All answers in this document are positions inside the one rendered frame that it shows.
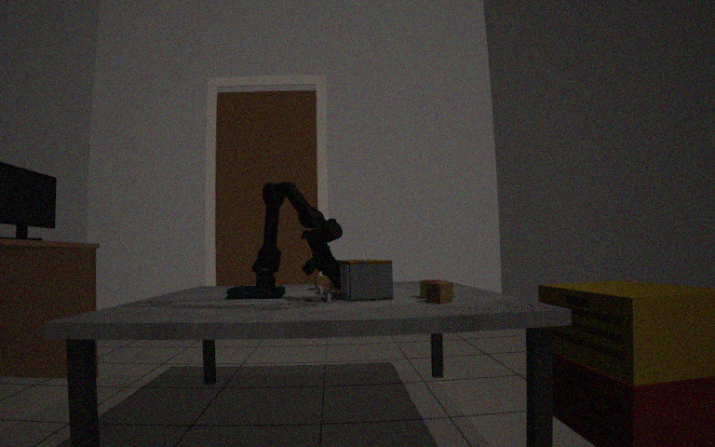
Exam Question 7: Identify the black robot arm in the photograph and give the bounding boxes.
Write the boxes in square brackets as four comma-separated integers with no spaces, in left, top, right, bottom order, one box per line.
[251,182,343,289]

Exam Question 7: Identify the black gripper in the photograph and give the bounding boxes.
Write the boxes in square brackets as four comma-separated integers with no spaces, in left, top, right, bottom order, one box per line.
[312,243,341,290]

